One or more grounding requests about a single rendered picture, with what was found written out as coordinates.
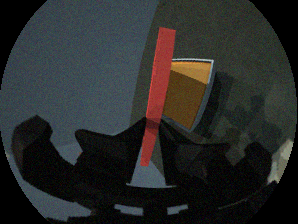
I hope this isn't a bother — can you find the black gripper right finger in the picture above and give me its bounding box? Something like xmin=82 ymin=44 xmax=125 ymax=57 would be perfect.
xmin=158 ymin=119 xmax=230 ymax=186

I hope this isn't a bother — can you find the red box lid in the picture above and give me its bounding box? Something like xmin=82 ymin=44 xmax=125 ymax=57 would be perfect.
xmin=140 ymin=27 xmax=176 ymax=167

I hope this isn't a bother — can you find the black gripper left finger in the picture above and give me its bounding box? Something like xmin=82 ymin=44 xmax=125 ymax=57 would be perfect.
xmin=74 ymin=117 xmax=146 ymax=184

